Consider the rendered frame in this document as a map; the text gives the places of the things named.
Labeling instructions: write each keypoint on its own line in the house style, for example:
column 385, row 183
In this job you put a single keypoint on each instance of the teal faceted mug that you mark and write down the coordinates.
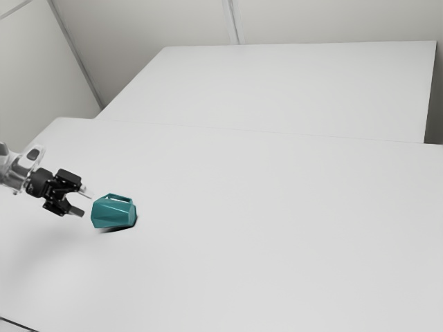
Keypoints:
column 114, row 212

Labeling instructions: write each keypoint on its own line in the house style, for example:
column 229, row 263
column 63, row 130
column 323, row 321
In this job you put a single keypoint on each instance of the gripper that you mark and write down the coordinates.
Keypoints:
column 39, row 183

